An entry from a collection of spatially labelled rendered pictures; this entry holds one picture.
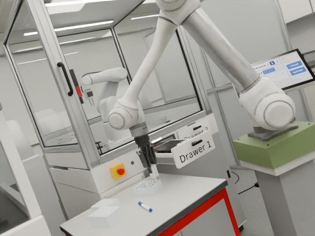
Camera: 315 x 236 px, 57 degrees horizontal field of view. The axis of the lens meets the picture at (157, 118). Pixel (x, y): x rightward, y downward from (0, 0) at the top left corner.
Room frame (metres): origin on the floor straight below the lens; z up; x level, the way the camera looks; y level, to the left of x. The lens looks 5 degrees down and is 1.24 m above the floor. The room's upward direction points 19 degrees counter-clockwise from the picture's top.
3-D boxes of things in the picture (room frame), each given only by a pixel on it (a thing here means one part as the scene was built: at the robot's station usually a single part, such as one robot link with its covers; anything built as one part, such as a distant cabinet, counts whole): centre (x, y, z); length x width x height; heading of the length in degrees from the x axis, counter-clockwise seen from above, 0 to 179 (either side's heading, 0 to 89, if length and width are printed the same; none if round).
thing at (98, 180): (2.22, 0.28, 0.87); 1.02 x 0.95 x 0.14; 124
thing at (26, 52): (1.95, 0.69, 1.52); 0.87 x 0.01 x 0.86; 34
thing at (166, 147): (1.70, -0.02, 0.87); 0.22 x 0.18 x 0.06; 34
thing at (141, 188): (1.45, 0.16, 0.78); 0.12 x 0.08 x 0.04; 56
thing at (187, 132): (1.98, -0.22, 0.87); 0.29 x 0.02 x 0.11; 124
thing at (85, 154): (2.22, 0.28, 1.47); 1.02 x 0.95 x 1.04; 124
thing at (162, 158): (1.71, -0.02, 0.86); 0.40 x 0.26 x 0.06; 34
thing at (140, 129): (1.45, 0.11, 1.08); 0.09 x 0.09 x 0.06
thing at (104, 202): (1.44, 0.40, 0.77); 0.13 x 0.09 x 0.02; 50
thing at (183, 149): (1.54, -0.14, 0.87); 0.29 x 0.02 x 0.11; 124
